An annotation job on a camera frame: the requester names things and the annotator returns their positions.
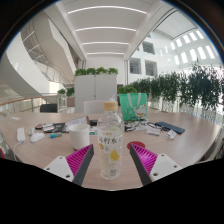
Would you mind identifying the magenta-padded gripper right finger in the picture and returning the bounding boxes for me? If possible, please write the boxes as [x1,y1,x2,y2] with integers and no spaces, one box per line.
[129,143,184,187]

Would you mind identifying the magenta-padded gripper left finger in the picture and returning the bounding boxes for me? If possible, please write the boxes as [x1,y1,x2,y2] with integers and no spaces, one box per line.
[43,143,95,187]

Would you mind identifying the clear plastic drink bottle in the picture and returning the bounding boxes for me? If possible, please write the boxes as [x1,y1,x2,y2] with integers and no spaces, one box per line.
[96,100,125,181]

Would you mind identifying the flat round red coaster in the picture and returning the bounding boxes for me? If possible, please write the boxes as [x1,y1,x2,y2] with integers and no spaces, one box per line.
[126,141,146,151]

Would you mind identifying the white flat packet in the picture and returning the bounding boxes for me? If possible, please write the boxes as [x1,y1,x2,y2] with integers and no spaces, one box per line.
[146,126,163,136]

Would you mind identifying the clear plastic packet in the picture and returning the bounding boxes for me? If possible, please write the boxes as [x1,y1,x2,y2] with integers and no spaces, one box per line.
[166,129,178,139]

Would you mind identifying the black notebook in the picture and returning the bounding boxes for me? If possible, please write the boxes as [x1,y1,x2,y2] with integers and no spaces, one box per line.
[43,122,68,134]

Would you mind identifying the white computer mouse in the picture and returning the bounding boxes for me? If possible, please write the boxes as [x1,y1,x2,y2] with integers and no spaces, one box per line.
[29,132,45,143]

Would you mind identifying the white chair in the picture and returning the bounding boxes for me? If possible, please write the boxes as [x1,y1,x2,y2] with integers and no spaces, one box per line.
[83,100,107,115]

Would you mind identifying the green tote bag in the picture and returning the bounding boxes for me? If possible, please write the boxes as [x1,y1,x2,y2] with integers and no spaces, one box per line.
[118,92,149,122]

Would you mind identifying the black office chair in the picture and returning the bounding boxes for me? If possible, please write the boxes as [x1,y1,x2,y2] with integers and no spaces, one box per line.
[39,103,59,114]

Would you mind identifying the potted plant in brown planter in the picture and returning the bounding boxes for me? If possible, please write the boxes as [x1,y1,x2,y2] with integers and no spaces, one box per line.
[65,86,76,108]

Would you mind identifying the white cabinet with plants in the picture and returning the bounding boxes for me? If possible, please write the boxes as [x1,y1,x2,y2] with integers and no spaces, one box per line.
[73,67,119,114]

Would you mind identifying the row of green hedge plants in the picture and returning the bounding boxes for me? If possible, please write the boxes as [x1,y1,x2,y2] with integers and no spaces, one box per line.
[117,63,224,114]

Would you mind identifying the ceiling light strips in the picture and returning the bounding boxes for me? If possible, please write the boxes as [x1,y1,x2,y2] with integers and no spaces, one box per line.
[66,4,148,56]

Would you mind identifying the black cables and glasses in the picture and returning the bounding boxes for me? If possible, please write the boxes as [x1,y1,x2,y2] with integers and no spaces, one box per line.
[124,116,161,133]

